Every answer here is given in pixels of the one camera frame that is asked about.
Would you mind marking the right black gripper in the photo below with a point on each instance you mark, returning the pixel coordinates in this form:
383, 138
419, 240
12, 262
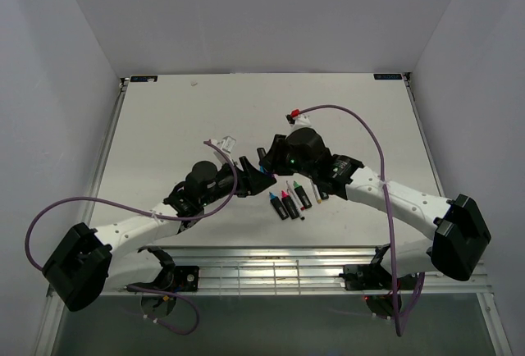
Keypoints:
275, 155

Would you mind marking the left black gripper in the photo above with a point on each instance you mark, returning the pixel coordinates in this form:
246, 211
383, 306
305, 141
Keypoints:
253, 180

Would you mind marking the purple cap black highlighter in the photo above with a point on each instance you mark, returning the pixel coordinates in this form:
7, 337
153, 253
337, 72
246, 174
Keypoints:
262, 153

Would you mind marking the green cap black highlighter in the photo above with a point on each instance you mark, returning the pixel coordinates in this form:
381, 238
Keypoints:
302, 195

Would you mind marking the yellow cap white marker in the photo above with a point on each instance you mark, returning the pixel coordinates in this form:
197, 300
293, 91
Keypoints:
316, 194

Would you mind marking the pink cap black highlighter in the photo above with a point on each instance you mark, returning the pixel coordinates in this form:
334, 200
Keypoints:
289, 205

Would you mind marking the blue cap black highlighter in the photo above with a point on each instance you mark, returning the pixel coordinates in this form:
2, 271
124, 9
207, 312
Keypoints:
278, 206

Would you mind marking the red cap white marker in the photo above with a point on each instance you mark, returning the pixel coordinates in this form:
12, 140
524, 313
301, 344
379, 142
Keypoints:
298, 204

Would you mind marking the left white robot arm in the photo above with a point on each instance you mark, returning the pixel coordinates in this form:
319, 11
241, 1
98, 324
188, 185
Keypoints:
122, 254

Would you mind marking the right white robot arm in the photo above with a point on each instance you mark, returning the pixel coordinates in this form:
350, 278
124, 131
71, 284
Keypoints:
454, 232

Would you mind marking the right blue corner label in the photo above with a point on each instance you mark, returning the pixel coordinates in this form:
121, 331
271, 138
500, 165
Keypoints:
387, 76

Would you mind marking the blue corner label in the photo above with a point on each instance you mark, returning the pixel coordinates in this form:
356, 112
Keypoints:
143, 78
387, 76

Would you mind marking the left blue corner label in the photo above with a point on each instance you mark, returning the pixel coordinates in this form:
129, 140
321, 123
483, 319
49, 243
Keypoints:
143, 78

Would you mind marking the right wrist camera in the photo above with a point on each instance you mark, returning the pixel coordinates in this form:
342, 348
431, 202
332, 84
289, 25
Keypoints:
297, 120

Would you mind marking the aluminium frame rail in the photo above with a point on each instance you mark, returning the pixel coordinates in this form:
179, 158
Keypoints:
273, 272

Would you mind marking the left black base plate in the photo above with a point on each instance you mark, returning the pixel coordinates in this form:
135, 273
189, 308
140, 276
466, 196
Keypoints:
186, 278

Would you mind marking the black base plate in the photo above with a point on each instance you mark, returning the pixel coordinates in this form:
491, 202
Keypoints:
186, 278
366, 277

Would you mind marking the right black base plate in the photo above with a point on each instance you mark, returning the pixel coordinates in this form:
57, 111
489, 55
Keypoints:
366, 277

